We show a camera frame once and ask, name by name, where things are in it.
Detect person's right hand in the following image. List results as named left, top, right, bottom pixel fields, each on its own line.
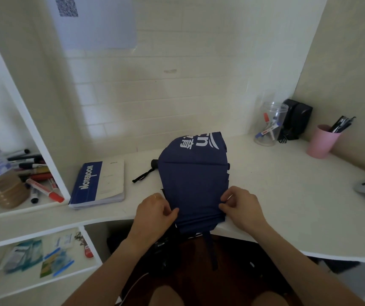
left=219, top=186, right=268, bottom=235

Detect person's leg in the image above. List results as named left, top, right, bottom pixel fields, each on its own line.
left=252, top=290, right=290, bottom=306
left=150, top=284, right=187, bottom=306

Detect green card with blue clips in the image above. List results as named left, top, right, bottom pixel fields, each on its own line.
left=40, top=248, right=75, bottom=278

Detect white shelf unit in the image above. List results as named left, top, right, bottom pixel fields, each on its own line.
left=0, top=9, right=104, bottom=305

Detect pink cup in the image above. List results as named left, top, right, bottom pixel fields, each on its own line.
left=306, top=124, right=342, bottom=159

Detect navy blue folding umbrella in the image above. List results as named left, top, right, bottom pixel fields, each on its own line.
left=132, top=132, right=231, bottom=271

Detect person's right leg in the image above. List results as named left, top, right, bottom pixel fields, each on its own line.
left=252, top=290, right=290, bottom=306

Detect clear plastic drink bottle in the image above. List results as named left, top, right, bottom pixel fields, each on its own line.
left=0, top=135, right=30, bottom=210

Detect white badge holder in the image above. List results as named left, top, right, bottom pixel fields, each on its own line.
left=53, top=233, right=75, bottom=249

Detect white paper sheet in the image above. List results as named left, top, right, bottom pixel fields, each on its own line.
left=47, top=0, right=138, bottom=50

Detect keys with red tag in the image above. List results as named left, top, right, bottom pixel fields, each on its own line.
left=75, top=231, right=94, bottom=259

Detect blue and white notebook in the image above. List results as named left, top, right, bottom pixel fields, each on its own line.
left=68, top=159, right=126, bottom=209

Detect bunch of black pens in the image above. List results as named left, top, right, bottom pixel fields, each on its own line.
left=330, top=115, right=356, bottom=134

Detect clear plastic jar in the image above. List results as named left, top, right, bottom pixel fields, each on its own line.
left=254, top=101, right=289, bottom=147

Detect teal plastic packets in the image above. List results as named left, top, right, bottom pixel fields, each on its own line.
left=0, top=240, right=44, bottom=274

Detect person's right forearm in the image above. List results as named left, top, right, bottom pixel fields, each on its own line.
left=243, top=220, right=365, bottom=306

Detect person's left leg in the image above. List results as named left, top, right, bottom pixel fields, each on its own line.
left=150, top=284, right=187, bottom=306

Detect black pencil sharpener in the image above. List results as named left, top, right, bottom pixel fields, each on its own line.
left=280, top=99, right=313, bottom=141

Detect black bag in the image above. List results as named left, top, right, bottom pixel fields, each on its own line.
left=142, top=224, right=184, bottom=279

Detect blue cap marker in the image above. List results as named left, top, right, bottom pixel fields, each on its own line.
left=255, top=123, right=281, bottom=139

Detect white cable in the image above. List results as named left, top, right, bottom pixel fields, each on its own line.
left=121, top=272, right=150, bottom=301

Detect person's left hand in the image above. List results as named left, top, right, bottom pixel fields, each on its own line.
left=128, top=193, right=180, bottom=249

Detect pile of markers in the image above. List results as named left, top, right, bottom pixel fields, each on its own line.
left=0, top=149, right=65, bottom=205

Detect person's left forearm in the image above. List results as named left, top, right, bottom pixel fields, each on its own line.
left=62, top=234, right=157, bottom=306

